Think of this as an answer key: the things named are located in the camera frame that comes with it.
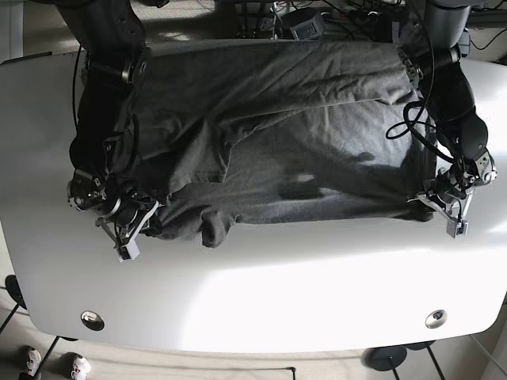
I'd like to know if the white sneaker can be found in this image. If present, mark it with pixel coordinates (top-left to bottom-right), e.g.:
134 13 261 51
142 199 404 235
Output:
71 355 91 380
23 347 42 379

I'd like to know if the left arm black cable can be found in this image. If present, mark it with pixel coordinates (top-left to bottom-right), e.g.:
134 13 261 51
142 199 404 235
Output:
385 15 456 163

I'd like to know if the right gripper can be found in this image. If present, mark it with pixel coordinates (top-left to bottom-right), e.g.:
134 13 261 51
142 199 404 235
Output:
95 198 159 263

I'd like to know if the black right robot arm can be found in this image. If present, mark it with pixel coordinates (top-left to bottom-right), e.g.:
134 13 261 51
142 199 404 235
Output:
55 1 159 262

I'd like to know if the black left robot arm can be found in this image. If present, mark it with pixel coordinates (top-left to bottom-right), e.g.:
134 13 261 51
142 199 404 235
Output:
403 1 497 238

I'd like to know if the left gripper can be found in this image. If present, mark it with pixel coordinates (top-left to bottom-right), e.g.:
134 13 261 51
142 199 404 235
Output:
407 177 473 238

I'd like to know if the right silver table grommet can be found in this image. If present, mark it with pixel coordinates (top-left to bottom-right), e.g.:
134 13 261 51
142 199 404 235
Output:
425 310 448 329

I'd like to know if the black round stand base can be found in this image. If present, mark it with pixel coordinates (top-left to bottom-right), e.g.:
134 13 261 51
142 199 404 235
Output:
368 346 407 371

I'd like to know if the silver table grommet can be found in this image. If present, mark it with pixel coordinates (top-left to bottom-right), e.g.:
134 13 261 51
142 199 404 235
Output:
425 310 448 329
80 310 105 332

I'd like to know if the grey multi-socket box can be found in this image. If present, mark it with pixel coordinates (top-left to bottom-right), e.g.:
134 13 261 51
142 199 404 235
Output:
287 8 326 40

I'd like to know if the left silver table grommet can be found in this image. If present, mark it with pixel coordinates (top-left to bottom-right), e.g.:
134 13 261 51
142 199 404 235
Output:
80 310 105 332

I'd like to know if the plain dark grey T-shirt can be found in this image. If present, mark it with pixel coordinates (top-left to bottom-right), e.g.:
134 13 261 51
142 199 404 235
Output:
115 40 436 248

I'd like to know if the left black table leg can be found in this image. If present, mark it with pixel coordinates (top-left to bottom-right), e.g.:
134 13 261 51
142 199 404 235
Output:
32 336 60 379

